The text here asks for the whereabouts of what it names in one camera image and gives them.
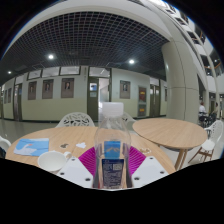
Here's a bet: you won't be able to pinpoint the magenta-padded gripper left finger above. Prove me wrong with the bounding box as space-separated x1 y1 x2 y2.
56 146 100 190

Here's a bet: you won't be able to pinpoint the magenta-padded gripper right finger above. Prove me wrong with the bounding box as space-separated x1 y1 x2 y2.
127 145 170 189

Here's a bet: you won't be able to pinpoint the clear plastic water bottle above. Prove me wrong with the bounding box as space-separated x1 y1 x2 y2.
93 101 132 190

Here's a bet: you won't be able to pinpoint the white ceramic mug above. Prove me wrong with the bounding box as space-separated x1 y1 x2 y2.
37 150 73 174

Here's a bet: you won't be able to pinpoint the round wooden table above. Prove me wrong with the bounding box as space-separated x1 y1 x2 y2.
132 117 208 171

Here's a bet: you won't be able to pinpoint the dark green door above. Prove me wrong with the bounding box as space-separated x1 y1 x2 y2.
87 77 100 122

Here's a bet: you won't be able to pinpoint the person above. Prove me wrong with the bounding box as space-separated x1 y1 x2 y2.
198 102 208 124

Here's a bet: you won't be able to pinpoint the round ceiling lights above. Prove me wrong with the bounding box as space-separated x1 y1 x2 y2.
6 53 136 75

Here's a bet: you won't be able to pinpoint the row of framed wall portraits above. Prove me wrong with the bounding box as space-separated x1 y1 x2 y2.
2 77 169 104

